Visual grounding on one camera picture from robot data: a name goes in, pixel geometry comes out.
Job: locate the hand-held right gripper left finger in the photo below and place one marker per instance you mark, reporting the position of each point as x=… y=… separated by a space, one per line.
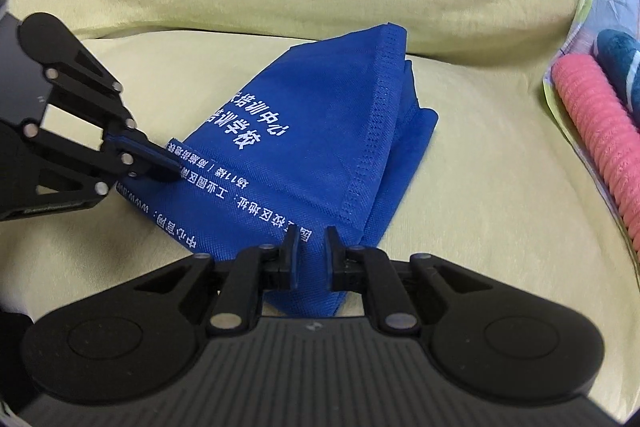
x=295 y=252

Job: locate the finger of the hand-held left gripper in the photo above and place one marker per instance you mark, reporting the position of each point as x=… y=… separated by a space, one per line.
x=125 y=127
x=150 y=169

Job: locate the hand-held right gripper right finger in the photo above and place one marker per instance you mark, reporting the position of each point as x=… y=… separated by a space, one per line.
x=331 y=252

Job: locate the teal towel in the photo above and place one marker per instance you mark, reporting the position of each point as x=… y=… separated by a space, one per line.
x=620 y=62

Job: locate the blue shopping bag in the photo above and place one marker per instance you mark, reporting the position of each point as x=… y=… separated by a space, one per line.
x=325 y=132

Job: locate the pink knitted towel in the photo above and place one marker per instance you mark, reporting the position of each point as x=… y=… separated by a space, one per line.
x=605 y=142

